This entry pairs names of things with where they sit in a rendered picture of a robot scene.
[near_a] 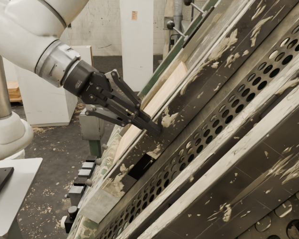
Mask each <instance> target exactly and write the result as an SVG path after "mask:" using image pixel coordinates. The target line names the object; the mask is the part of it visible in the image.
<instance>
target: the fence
mask: <svg viewBox="0 0 299 239"><path fill-rule="evenodd" d="M232 1H233V0H219V1H218V2H217V3H216V4H215V6H214V7H215V8H214V10H213V11H212V12H211V14H210V15H209V16H208V18H207V19H206V20H205V22H204V23H203V24H202V26H201V27H200V28H199V30H198V31H197V32H196V33H195V34H194V36H193V37H192V38H191V40H190V41H189V42H188V44H187V45H186V46H185V48H182V49H181V50H180V52H179V53H178V54H177V56H176V57H175V58H174V60H173V61H172V62H171V64H170V65H169V66H168V68H167V69H166V70H165V71H164V73H163V74H162V76H161V77H160V78H159V79H158V80H157V82H156V83H155V84H154V86H153V87H152V88H151V90H150V91H149V92H148V94H147V95H146V96H145V98H144V99H143V100H142V103H141V107H140V108H141V109H142V110H144V109H145V108H146V106H147V105H148V104H149V102H150V101H151V100H152V99H153V97H154V96H155V95H156V93H157V92H158V91H159V90H160V88H161V87H162V86H163V84H164V83H165V82H166V80H167V79H168V78H169V77H170V76H171V74H172V73H173V72H174V70H175V69H176V68H177V67H178V65H179V64H180V63H181V61H182V62H183V63H184V62H185V61H186V60H187V59H188V57H189V56H190V55H191V54H192V52H193V51H194V50H195V48H196V47H197V46H198V45H199V43H200V42H201V41H202V39H203V38H204V37H205V36H206V34H207V33H208V32H209V30H210V29H211V28H212V27H213V25H214V24H215V23H216V22H217V21H218V19H219V18H220V17H221V15H222V14H223V13H224V12H225V10H226V9H227V8H228V6H229V5H230V4H231V3H232ZM131 125H132V124H127V125H126V126H125V127H122V128H121V129H120V132H119V135H121V136H122V137H123V136H124V134H125V133H126V132H127V131H128V129H129V128H130V127H131Z"/></svg>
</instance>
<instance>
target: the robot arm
mask: <svg viewBox="0 0 299 239"><path fill-rule="evenodd" d="M88 1H89V0H0V161H1V160H3V159H5V158H8V157H10V156H12V155H14V154H16V153H18V152H20V151H21V150H23V149H24V148H26V147H27V146H28V145H29V144H30V143H31V141H32V139H33V136H34V133H33V129H32V127H31V126H30V125H29V123H28V122H26V121H25V120H23V119H20V117H19V115H18V114H16V113H14V112H13V111H12V110H11V104H10V99H9V92H8V87H7V81H6V76H5V71H4V63H3V58H2V57H4V58H5V59H7V60H8V61H10V62H12V63H13V64H15V65H17V66H18V67H20V68H23V69H26V70H29V71H31V72H33V73H35V74H37V75H38V76H39V77H41V78H43V79H44V80H46V81H47V82H49V83H51V84H52V85H54V86H55V87H57V88H60V87H62V86H63V88H64V89H66V90H67V91H69V92H70V93H72V94H73V95H75V96H76V97H79V98H80V99H81V100H82V101H83V103H85V104H86V111H85V115H86V116H95V117H98V118H101V119H103V120H106V121H108V122H111V123H113V124H116V125H118V126H121V127H125V126H126V125H127V124H132V125H134V126H136V127H137V128H139V129H141V130H143V129H146V130H147V131H149V132H150V133H152V134H153V135H155V136H156V137H157V136H158V135H159V134H160V132H161V127H160V126H159V125H157V124H156V123H154V122H153V121H151V116H150V115H149V114H147V113H146V112H144V111H143V110H142V109H141V108H140V107H141V103H142V100H141V99H140V98H139V97H138V96H137V94H136V93H135V92H134V91H133V90H132V89H131V88H130V87H129V86H128V85H127V83H126V82H125V81H124V80H123V79H122V78H121V76H120V74H119V72H118V70H117V69H113V71H111V72H108V73H104V72H100V71H98V70H96V69H95V68H94V67H92V66H91V65H89V64H88V63H87V62H85V61H84V60H81V55H80V54H79V53H78V52H76V51H75V50H74V49H72V48H71V47H69V46H68V45H66V44H65V43H64V42H63V41H61V40H59V39H60V37H61V35H62V33H63V31H64V30H65V29H66V27H67V26H68V25H69V24H70V23H71V22H72V21H73V20H75V18H76V17H77V16H78V15H79V14H80V13H81V11H82V10H83V9H84V7H85V6H86V4H87V3H88ZM109 79H110V80H111V81H114V82H115V84H116V85H117V86H118V87H119V88H120V89H121V90H122V92H123V93H124V94H125V95H126V96H127V97H128V98H129V99H130V100H131V101H132V102H131V101H129V100H128V99H126V98H125V97H123V96H122V95H120V94H119V93H118V92H117V91H116V90H115V89H113V88H112V86H111V84H110V81H109ZM111 99H112V100H114V101H115V102H117V103H118V104H120V105H121V106H123V107H124V108H126V109H127V110H129V111H130V112H132V113H133V114H135V115H133V114H130V113H129V112H127V111H126V110H125V109H123V108H122V107H120V106H119V105H117V104H116V103H114V102H113V101H111ZM92 104H94V105H101V106H103V107H104V108H107V109H109V110H110V111H112V112H113V113H115V114H112V113H110V112H107V111H105V110H102V109H99V108H96V107H95V106H93V105H92Z"/></svg>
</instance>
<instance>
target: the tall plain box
mask: <svg viewBox="0 0 299 239"><path fill-rule="evenodd" d="M59 40H61V41H63V42H64V43H65V44H66V45H68V46H69V47H70V40H69V32H68V26H67V27H66V29H65V30H64V31H63V33H62V35H61V37H60V39H59ZM14 68H15V72H16V76H17V80H18V84H19V89H20V94H21V97H22V101H23V106H24V110H25V114H26V118H27V122H28V123H29V124H31V127H32V128H34V127H50V126H67V125H69V122H70V120H71V117H72V115H73V112H74V110H75V108H76V105H77V102H78V99H77V97H76V96H75V95H73V94H72V93H70V92H69V91H67V90H66V89H64V88H63V86H62V87H60V88H57V87H55V86H54V85H52V84H51V83H49V82H47V81H46V80H44V79H43V78H41V77H39V76H38V75H37V74H35V73H33V72H31V71H29V70H26V69H23V68H20V67H18V66H17V65H15V64H14Z"/></svg>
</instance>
